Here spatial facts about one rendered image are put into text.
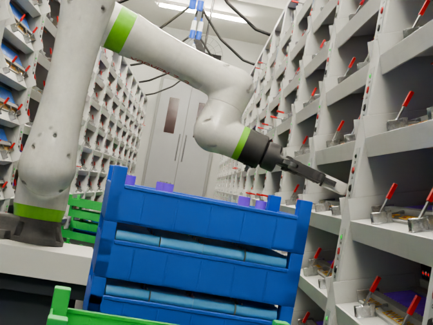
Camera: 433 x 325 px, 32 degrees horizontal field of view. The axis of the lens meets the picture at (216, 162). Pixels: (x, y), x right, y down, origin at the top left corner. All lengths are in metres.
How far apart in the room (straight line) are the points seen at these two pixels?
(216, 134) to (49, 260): 0.53
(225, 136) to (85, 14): 0.47
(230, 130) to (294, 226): 0.83
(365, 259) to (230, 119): 0.50
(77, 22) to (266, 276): 0.85
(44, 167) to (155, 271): 0.66
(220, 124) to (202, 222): 0.85
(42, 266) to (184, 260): 0.71
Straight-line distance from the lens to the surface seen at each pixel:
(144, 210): 1.08
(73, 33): 1.74
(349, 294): 1.76
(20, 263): 1.76
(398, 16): 1.82
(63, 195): 1.89
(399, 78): 1.79
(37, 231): 1.87
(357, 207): 1.75
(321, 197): 2.44
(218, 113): 1.93
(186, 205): 1.09
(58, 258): 1.75
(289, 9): 4.67
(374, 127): 1.76
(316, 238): 2.45
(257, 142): 1.93
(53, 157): 1.70
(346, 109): 2.47
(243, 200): 1.13
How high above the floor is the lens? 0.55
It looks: 2 degrees up
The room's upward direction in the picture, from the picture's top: 11 degrees clockwise
